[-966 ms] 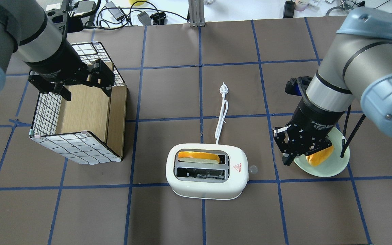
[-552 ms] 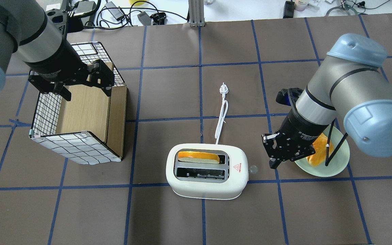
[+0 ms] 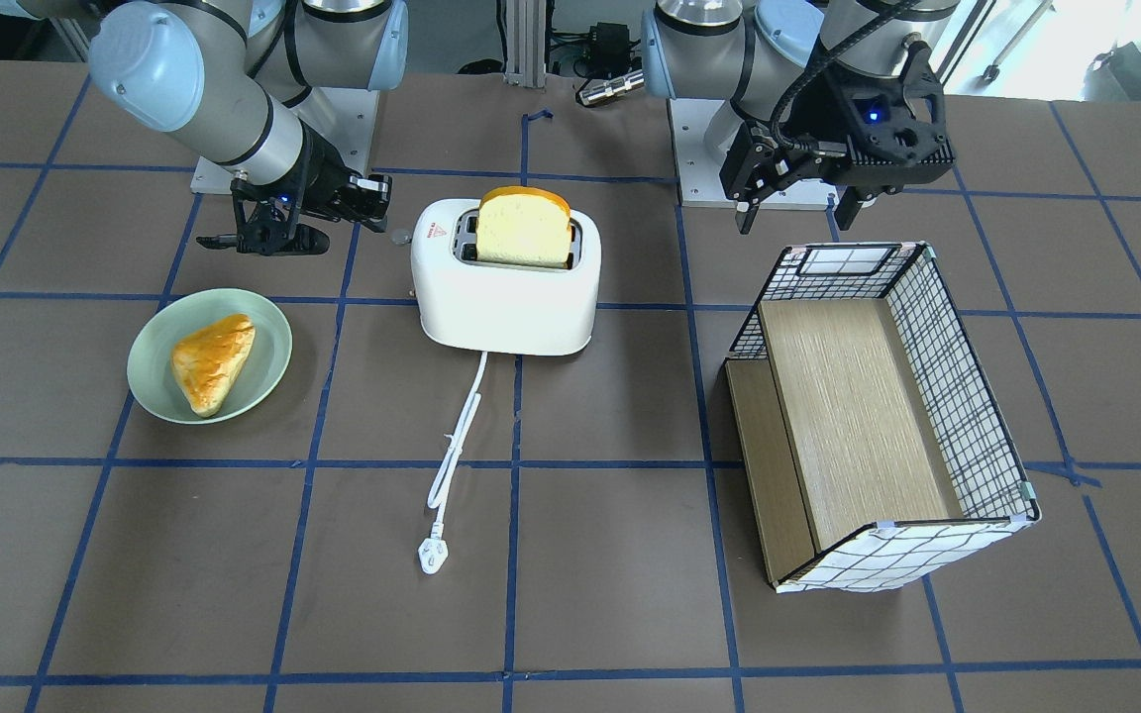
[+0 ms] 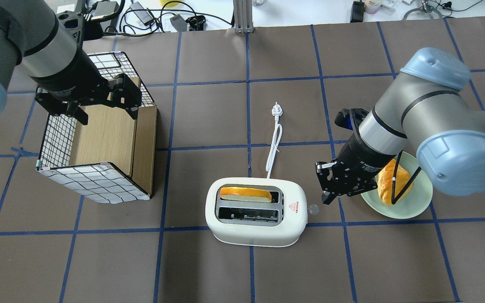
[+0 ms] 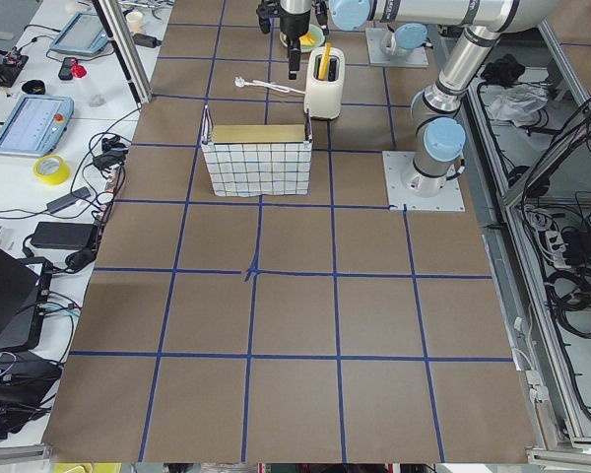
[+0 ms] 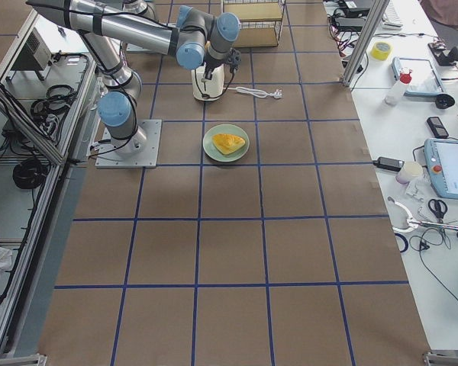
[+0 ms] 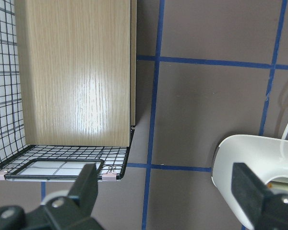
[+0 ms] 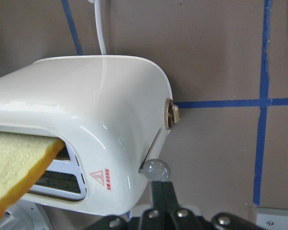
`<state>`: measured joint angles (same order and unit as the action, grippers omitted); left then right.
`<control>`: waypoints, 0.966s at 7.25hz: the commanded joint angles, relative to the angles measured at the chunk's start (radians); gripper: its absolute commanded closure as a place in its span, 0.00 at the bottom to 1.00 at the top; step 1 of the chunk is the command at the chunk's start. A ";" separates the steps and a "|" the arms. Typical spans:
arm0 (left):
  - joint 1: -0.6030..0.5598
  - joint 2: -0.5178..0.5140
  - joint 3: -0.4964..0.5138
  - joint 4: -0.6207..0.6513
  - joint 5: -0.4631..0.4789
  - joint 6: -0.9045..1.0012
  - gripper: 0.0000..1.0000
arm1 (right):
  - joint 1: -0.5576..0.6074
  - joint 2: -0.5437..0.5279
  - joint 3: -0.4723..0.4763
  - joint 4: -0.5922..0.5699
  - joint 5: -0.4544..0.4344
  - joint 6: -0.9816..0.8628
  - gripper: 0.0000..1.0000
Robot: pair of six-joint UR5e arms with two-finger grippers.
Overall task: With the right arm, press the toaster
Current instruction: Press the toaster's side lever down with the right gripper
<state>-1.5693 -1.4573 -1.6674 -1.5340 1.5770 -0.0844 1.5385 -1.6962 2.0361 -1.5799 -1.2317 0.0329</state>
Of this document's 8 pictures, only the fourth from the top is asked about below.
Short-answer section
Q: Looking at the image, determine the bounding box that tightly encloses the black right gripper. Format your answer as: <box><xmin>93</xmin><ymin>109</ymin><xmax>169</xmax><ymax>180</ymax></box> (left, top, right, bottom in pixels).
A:
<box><xmin>315</xmin><ymin>135</ymin><xmax>394</xmax><ymax>205</ymax></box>

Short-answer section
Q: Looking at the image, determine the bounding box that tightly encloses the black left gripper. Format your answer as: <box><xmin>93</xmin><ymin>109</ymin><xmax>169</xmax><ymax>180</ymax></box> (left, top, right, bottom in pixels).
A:
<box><xmin>35</xmin><ymin>53</ymin><xmax>142</xmax><ymax>126</ymax></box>

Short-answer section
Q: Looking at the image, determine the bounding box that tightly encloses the white two-slot toaster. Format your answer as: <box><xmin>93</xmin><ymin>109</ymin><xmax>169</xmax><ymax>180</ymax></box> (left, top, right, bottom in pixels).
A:
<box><xmin>205</xmin><ymin>177</ymin><xmax>319</xmax><ymax>247</ymax></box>

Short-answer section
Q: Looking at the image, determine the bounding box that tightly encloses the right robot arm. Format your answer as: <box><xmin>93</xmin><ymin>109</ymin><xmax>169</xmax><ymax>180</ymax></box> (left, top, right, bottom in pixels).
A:
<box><xmin>315</xmin><ymin>48</ymin><xmax>485</xmax><ymax>205</ymax></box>

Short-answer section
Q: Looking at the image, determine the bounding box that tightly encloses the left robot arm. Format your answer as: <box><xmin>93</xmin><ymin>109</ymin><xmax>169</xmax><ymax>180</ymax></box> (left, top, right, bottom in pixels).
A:
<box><xmin>0</xmin><ymin>0</ymin><xmax>142</xmax><ymax>126</ymax></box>

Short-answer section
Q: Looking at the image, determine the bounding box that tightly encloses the golden triangular pastry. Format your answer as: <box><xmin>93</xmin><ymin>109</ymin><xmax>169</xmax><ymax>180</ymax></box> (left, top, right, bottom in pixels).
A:
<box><xmin>377</xmin><ymin>159</ymin><xmax>411</xmax><ymax>206</ymax></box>

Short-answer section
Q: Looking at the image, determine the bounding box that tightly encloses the pale green plate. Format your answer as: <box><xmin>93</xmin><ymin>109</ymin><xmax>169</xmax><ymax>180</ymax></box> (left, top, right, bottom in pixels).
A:
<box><xmin>362</xmin><ymin>152</ymin><xmax>433</xmax><ymax>219</ymax></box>

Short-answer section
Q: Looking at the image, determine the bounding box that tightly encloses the black power adapter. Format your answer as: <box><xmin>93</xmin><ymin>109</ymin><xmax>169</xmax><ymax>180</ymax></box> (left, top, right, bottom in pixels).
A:
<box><xmin>170</xmin><ymin>14</ymin><xmax>190</xmax><ymax>32</ymax></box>

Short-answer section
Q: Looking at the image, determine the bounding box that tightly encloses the toast bread slice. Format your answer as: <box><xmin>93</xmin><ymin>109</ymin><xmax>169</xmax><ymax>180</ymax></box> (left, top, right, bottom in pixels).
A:
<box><xmin>220</xmin><ymin>186</ymin><xmax>272</xmax><ymax>203</ymax></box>

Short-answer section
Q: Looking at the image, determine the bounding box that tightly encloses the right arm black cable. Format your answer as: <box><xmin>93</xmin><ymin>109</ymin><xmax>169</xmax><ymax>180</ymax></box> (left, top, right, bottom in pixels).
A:
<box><xmin>390</xmin><ymin>149</ymin><xmax>422</xmax><ymax>205</ymax></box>

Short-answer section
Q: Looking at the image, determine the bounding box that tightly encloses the wire grid wooden shelf box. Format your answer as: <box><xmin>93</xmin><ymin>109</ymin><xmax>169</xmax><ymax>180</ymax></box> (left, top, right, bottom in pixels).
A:
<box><xmin>35</xmin><ymin>52</ymin><xmax>158</xmax><ymax>205</ymax></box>

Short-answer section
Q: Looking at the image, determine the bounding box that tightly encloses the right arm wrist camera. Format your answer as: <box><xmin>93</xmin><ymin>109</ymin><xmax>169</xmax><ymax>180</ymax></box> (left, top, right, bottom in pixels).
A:
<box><xmin>334</xmin><ymin>109</ymin><xmax>370</xmax><ymax>133</ymax></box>

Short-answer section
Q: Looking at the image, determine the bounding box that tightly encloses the black cable on desk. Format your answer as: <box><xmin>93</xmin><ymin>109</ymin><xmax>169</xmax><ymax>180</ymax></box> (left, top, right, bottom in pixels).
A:
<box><xmin>112</xmin><ymin>0</ymin><xmax>232</xmax><ymax>37</ymax></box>

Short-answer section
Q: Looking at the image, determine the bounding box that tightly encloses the white toaster power cord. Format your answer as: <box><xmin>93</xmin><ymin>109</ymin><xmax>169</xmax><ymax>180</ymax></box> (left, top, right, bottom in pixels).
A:
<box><xmin>266</xmin><ymin>101</ymin><xmax>284</xmax><ymax>179</ymax></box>

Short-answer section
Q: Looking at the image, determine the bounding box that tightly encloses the aluminium frame post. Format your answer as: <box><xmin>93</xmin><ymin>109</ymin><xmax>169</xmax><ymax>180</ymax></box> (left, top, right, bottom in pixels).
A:
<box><xmin>233</xmin><ymin>0</ymin><xmax>254</xmax><ymax>33</ymax></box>

